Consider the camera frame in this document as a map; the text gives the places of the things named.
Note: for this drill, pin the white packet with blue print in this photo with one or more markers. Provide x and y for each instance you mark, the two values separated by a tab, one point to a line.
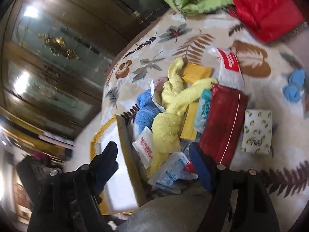
169	174

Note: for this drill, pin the lemon-print white tissue pack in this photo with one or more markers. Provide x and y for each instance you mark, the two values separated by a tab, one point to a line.
257	133

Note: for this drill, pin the white packet with red print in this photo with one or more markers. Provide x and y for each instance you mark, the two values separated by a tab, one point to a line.
144	147

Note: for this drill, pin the red tissue pack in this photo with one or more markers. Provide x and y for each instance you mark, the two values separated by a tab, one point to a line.
222	125

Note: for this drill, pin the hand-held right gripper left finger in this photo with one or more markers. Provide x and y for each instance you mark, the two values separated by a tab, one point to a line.
106	166

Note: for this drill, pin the wooden cabinet with glass doors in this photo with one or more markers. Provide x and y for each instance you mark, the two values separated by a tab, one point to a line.
60	65

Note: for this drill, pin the yellow plush towel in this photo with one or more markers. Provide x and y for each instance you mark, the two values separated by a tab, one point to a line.
169	128

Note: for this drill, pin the red quilted cloth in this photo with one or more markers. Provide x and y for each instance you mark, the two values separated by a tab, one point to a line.
260	9

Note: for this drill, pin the white bag with red label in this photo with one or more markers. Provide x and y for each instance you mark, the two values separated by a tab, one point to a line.
228	62

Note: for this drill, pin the leaf-print beige blanket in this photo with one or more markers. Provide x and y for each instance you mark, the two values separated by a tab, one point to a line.
193	29

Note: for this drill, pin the white box with yellow tape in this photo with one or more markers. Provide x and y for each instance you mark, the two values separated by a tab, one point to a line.
115	188

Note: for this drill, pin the small red packet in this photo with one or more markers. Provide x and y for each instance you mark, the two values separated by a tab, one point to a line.
189	168

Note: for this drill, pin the person's leg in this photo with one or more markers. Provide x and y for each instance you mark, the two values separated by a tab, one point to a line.
164	212

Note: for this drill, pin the pink and white packet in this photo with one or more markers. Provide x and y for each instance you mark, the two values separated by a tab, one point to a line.
157	83

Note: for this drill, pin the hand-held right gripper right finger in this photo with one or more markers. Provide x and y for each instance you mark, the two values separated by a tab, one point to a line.
201	169

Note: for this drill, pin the teal tissue pack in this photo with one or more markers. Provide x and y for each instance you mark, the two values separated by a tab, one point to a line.
202	111

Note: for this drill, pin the blue plush towel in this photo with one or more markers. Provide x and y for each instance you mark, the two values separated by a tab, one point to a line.
144	118

